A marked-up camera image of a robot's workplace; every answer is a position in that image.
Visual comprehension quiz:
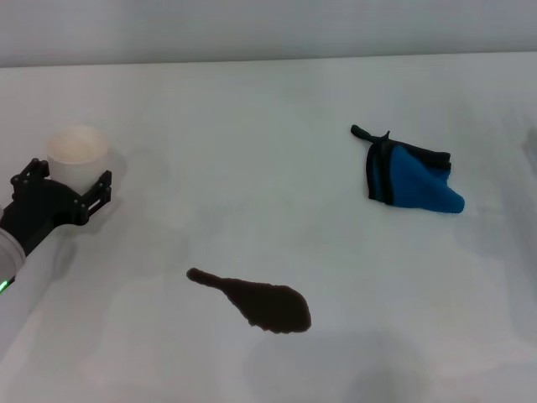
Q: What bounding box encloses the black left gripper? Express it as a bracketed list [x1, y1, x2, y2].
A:
[0, 157, 113, 258]

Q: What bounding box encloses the white paper cup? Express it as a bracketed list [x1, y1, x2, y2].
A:
[44, 124, 111, 197]

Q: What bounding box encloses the blue rag with black trim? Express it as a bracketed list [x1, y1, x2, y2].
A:
[350, 123, 467, 217]

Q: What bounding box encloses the black water stain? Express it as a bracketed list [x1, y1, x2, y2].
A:
[185, 267, 313, 336]

